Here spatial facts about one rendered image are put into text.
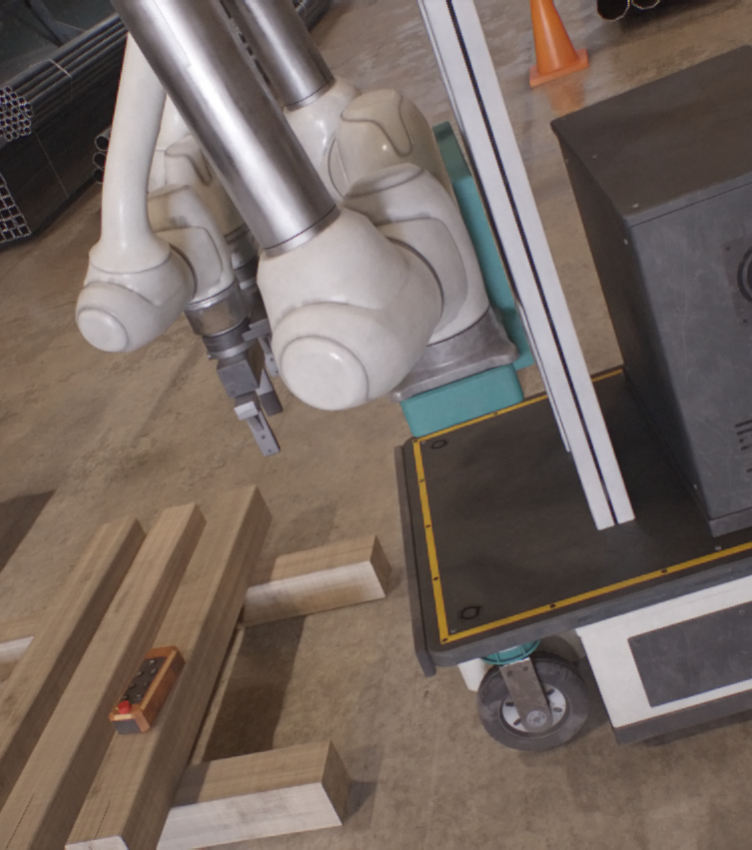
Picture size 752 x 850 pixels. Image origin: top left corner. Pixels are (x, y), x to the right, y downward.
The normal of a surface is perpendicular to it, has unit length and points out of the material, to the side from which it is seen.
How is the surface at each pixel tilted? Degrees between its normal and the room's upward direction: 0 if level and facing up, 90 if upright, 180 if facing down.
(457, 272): 93
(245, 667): 0
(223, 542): 0
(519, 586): 0
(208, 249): 89
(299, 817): 90
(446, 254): 84
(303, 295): 76
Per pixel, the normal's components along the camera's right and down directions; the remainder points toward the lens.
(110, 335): -0.42, 0.65
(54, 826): 0.92, -0.23
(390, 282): 0.74, -0.27
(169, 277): 0.90, 0.12
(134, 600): -0.36, -0.83
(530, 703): 0.03, 0.46
